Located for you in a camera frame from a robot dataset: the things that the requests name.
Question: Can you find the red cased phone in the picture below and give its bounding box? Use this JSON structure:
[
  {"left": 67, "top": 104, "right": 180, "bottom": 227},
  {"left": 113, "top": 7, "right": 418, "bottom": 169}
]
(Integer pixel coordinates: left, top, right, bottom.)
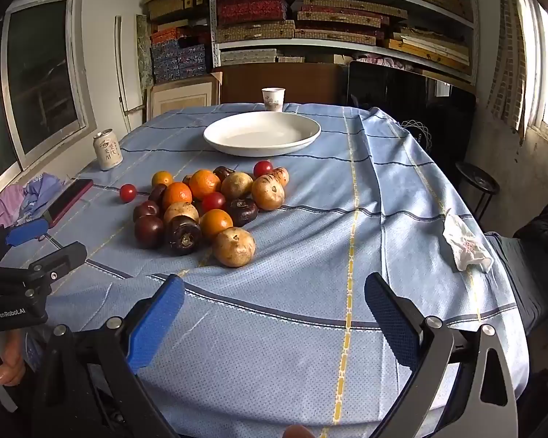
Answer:
[{"left": 41, "top": 178, "right": 95, "bottom": 229}]

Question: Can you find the crumpled white tissue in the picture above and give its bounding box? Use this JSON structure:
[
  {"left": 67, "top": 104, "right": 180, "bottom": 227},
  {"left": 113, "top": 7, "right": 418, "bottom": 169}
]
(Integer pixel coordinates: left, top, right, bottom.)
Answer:
[{"left": 442, "top": 212, "right": 494, "bottom": 273}]

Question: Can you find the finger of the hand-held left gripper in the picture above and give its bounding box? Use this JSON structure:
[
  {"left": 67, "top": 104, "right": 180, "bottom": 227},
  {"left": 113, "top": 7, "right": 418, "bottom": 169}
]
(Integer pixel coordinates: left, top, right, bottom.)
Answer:
[
  {"left": 0, "top": 218, "right": 50, "bottom": 261},
  {"left": 25, "top": 242, "right": 88, "bottom": 286}
]

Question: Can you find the shelf of folded fabrics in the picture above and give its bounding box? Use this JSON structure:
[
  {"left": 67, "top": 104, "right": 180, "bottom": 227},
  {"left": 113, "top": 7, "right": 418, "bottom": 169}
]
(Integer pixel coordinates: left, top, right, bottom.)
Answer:
[{"left": 214, "top": 0, "right": 473, "bottom": 74}]

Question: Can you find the white framed sliding window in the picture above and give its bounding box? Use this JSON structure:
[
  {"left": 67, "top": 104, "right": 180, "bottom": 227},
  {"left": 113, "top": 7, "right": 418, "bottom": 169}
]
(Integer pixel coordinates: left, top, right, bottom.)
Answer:
[{"left": 0, "top": 0, "right": 96, "bottom": 192}]

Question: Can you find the grey blue cloth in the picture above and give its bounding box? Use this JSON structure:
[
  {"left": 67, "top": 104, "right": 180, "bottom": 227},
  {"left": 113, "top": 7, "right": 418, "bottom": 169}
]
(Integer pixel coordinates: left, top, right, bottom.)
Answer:
[{"left": 484, "top": 233, "right": 548, "bottom": 343}]

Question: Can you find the beige woven blind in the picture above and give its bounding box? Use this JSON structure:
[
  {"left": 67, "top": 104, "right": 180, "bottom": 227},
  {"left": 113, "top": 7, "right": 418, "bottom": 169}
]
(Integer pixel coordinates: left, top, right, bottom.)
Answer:
[{"left": 491, "top": 0, "right": 530, "bottom": 147}]

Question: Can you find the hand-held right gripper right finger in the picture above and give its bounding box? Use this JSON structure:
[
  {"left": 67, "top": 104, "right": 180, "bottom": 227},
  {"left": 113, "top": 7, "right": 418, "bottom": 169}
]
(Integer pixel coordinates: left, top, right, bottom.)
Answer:
[{"left": 364, "top": 272, "right": 519, "bottom": 438}]

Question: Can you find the pink cloth bundle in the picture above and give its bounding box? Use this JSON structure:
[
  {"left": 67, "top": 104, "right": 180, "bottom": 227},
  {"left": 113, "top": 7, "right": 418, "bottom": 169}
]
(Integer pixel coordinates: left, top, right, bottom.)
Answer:
[{"left": 354, "top": 54, "right": 414, "bottom": 71}]

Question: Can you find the white metal shelf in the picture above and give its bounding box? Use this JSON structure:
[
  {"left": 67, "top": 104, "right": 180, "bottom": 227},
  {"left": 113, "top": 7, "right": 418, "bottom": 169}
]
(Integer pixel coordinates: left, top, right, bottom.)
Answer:
[{"left": 208, "top": 0, "right": 480, "bottom": 85}]

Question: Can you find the brown wooden board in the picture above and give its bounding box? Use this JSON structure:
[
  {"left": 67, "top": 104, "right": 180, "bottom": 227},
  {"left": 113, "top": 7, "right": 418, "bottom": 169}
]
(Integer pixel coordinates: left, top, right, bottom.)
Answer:
[{"left": 219, "top": 63, "right": 348, "bottom": 105}]

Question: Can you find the white curved strip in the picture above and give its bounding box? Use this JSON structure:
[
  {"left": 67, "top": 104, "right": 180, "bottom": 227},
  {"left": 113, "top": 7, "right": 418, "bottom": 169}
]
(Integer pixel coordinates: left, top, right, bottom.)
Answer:
[{"left": 114, "top": 15, "right": 131, "bottom": 133}]

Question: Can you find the pile of blue patterned boxes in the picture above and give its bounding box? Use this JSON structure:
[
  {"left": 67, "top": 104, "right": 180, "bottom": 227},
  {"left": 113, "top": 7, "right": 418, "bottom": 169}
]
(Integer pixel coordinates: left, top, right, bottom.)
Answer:
[{"left": 150, "top": 27, "right": 211, "bottom": 85}]

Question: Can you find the lilac cloth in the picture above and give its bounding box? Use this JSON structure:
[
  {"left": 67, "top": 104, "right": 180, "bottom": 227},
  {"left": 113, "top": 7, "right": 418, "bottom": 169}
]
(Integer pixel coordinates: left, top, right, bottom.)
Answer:
[{"left": 0, "top": 189, "right": 30, "bottom": 238}]

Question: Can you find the person's left hand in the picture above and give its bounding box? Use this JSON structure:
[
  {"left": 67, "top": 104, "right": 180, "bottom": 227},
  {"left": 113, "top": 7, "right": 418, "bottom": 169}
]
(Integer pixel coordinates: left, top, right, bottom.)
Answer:
[{"left": 0, "top": 328, "right": 27, "bottom": 386}]

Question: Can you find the blue striped tablecloth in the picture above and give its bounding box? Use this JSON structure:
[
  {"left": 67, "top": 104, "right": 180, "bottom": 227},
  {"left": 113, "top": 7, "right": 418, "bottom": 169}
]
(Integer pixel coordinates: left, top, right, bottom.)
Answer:
[{"left": 9, "top": 103, "right": 530, "bottom": 425}]

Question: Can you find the black glossy panel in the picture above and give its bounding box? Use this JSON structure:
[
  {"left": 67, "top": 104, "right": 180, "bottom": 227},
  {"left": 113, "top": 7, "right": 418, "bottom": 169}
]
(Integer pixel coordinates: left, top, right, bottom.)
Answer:
[{"left": 345, "top": 60, "right": 478, "bottom": 165}]

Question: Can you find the blue patterned cloth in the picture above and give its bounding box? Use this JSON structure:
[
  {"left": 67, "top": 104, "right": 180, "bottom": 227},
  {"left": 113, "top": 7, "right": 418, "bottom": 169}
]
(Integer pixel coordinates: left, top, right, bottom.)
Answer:
[{"left": 23, "top": 172, "right": 67, "bottom": 215}]

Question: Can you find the beige framed board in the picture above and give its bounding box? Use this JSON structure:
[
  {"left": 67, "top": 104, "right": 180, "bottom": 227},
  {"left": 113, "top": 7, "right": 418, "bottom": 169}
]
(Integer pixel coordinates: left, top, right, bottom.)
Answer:
[{"left": 146, "top": 72, "right": 222, "bottom": 122}]

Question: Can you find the white paper cup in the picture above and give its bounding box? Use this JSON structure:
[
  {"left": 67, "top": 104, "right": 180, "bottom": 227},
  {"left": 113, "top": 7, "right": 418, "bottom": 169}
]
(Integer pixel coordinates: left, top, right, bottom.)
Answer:
[{"left": 261, "top": 87, "right": 286, "bottom": 113}]

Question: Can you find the black round stool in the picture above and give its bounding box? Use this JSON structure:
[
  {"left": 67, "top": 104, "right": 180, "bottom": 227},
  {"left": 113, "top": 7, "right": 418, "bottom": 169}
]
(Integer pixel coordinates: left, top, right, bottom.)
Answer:
[{"left": 454, "top": 161, "right": 501, "bottom": 224}]

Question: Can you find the green patterned roll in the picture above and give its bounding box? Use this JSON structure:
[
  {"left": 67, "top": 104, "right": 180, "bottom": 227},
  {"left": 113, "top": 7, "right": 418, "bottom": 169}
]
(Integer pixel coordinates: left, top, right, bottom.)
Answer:
[{"left": 136, "top": 14, "right": 153, "bottom": 96}]

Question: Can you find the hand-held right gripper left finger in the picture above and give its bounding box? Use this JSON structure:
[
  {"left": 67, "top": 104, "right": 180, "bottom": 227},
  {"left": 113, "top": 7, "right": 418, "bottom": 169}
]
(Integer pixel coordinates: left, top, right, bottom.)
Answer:
[{"left": 32, "top": 274, "right": 186, "bottom": 438}]

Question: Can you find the white plate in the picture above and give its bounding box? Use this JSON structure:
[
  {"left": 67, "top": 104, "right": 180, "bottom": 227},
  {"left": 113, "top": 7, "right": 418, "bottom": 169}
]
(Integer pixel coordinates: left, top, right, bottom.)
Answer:
[{"left": 203, "top": 112, "right": 321, "bottom": 157}]

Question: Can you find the white drink can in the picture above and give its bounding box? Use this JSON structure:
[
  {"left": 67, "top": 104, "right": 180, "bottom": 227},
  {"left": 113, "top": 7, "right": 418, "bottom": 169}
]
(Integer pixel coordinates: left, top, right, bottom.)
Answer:
[{"left": 93, "top": 128, "right": 123, "bottom": 172}]

